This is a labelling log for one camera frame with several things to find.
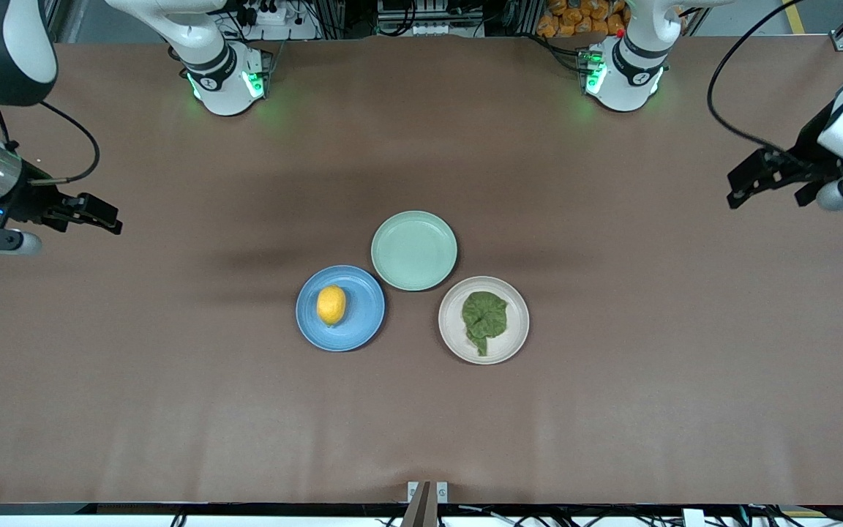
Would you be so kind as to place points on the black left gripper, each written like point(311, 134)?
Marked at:
point(811, 154)

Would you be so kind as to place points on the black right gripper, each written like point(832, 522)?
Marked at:
point(29, 206)

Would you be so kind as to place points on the yellow lemon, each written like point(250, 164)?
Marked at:
point(331, 305)

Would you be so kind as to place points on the green lettuce leaf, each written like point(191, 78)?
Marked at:
point(485, 316)

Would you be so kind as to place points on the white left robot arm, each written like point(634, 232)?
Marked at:
point(630, 69)

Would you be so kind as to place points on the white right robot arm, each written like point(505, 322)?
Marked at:
point(4, 51)

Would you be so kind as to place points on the net bag of oranges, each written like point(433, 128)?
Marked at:
point(579, 18)

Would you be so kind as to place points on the white power strip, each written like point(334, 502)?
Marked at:
point(268, 22)

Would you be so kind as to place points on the beige plate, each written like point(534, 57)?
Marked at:
point(520, 322)

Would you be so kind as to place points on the blue plate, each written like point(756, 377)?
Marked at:
point(363, 322)

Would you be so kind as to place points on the pale green plate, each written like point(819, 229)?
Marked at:
point(414, 250)

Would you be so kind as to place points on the brown table cover sheet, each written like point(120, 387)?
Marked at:
point(421, 424)

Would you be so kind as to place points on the brown wooden strut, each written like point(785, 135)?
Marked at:
point(421, 509)

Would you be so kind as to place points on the metal clamp bracket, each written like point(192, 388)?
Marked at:
point(442, 492)

